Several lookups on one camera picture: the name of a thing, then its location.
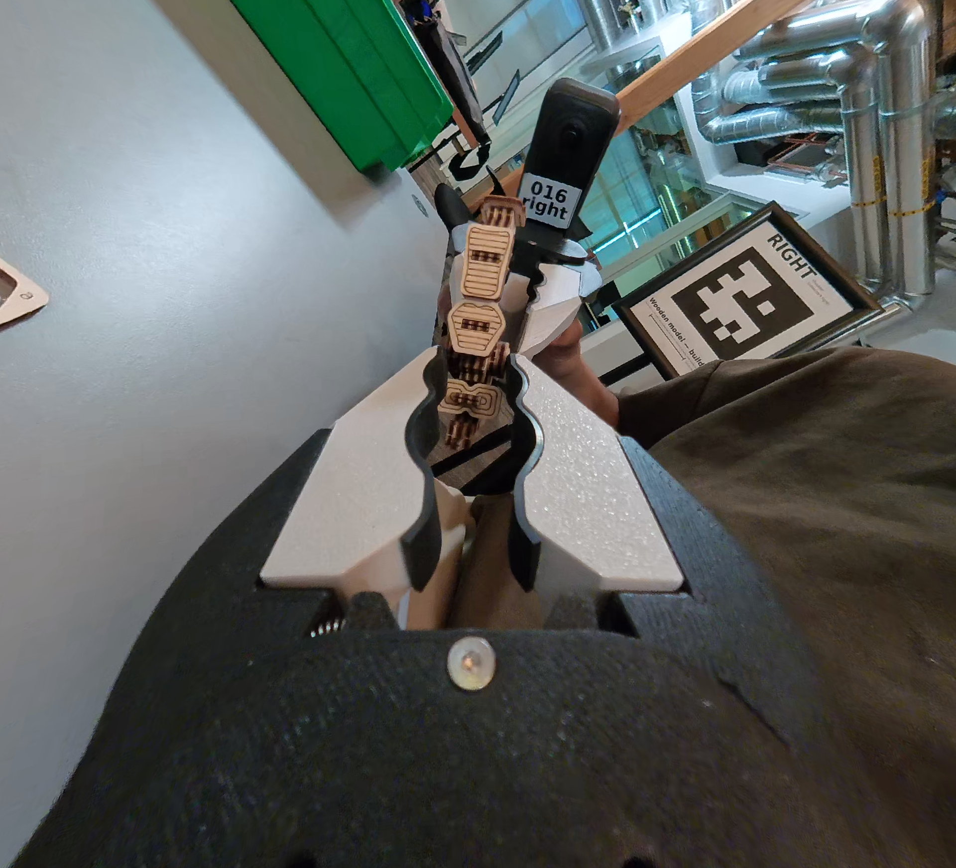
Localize green plastic bin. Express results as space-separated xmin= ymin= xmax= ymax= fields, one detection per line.
xmin=164 ymin=0 xmax=457 ymax=175

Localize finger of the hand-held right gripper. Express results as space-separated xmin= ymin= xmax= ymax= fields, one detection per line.
xmin=435 ymin=223 xmax=475 ymax=352
xmin=521 ymin=258 xmax=606 ymax=361

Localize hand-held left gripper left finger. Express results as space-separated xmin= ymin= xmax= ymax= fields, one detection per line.
xmin=257 ymin=349 xmax=449 ymax=630

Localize punched-out wooden sheet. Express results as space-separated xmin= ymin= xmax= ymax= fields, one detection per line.
xmin=0 ymin=257 xmax=50 ymax=330

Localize dark cloth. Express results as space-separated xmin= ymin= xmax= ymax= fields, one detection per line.
xmin=402 ymin=0 xmax=495 ymax=146

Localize framed marker sign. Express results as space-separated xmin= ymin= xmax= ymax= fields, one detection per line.
xmin=612 ymin=202 xmax=887 ymax=381

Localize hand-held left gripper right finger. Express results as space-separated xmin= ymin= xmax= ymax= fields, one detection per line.
xmin=508 ymin=353 xmax=688 ymax=604

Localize silver ventilation ducts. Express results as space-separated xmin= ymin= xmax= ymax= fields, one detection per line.
xmin=545 ymin=0 xmax=956 ymax=302

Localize wooden beam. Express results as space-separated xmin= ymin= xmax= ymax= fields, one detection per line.
xmin=616 ymin=0 xmax=867 ymax=130

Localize person's right hand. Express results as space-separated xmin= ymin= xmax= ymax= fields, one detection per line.
xmin=532 ymin=320 xmax=622 ymax=430

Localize grey desk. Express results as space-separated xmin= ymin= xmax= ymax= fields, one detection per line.
xmin=0 ymin=0 xmax=460 ymax=868

